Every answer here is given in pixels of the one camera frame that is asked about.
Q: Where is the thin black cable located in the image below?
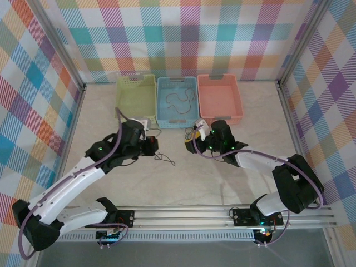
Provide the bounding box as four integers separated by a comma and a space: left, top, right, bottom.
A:
150, 127, 177, 167

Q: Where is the thin red cable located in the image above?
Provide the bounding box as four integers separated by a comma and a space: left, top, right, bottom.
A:
165, 88, 197, 115

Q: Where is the blue plastic basket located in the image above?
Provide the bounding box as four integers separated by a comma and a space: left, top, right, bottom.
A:
155, 76, 201, 129

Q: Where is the pink plastic basket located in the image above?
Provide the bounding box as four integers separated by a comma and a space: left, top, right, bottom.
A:
196, 73, 244, 126

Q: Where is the green plastic basket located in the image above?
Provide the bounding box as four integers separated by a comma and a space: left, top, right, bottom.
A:
113, 73, 157, 127

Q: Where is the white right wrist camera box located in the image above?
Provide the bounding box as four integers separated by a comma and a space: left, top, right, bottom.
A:
194, 118, 211, 141

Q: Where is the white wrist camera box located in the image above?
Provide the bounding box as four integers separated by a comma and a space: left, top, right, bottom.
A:
130, 117, 156, 132
194, 118, 211, 141

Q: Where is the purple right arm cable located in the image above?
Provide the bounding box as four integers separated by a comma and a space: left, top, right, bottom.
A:
193, 137, 326, 247

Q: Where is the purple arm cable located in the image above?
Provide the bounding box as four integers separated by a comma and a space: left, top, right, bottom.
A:
18, 107, 147, 261
193, 137, 326, 247

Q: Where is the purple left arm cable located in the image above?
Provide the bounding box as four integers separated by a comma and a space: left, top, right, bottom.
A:
18, 107, 147, 261

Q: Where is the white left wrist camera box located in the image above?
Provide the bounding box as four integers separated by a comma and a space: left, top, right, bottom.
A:
130, 117, 156, 132

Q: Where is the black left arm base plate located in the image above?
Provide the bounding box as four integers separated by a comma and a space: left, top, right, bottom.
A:
105, 210, 136, 229

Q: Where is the aluminium mounting rail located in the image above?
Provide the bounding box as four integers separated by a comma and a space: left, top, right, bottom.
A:
61, 205, 337, 232

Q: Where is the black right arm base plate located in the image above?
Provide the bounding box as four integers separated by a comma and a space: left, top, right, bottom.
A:
232, 207, 284, 226

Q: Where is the slotted grey cable duct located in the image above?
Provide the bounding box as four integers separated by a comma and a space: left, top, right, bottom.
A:
55, 230, 256, 243

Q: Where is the aluminium frame post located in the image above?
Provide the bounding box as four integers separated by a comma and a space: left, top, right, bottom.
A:
276, 0, 333, 87
32, 0, 87, 94

